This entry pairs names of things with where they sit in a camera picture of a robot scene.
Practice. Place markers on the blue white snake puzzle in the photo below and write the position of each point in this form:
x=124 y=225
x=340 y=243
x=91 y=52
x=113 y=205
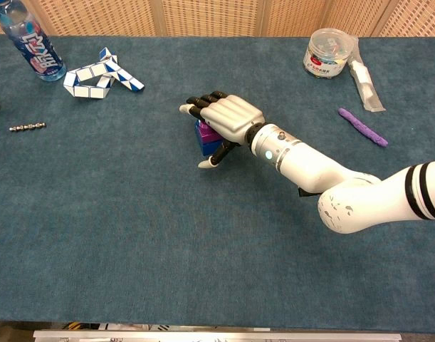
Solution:
x=92 y=76

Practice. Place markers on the teal table cloth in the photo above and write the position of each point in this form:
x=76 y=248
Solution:
x=167 y=249

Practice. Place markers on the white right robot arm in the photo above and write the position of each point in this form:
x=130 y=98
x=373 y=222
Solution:
x=345 y=189

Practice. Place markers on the woven rattan folding screen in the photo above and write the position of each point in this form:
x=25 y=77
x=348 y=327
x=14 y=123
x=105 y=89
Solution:
x=217 y=16

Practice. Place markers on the clear plastic clip jar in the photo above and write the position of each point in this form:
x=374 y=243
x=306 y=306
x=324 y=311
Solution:
x=327 y=53

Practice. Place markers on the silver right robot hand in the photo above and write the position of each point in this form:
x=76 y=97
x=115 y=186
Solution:
x=231 y=117

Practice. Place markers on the clear plastic drink bottle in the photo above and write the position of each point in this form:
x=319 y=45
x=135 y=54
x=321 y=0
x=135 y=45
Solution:
x=39 y=50

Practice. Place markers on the blue building brick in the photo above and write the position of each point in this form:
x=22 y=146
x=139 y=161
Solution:
x=210 y=147

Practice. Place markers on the purple building brick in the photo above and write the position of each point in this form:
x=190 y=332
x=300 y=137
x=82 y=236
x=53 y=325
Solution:
x=207 y=133

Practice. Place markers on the purple clay stick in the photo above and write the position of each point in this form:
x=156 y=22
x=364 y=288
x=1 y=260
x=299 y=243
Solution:
x=359 y=124

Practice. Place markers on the clear packet with white blocks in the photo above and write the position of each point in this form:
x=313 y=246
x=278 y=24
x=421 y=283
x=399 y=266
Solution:
x=365 y=83

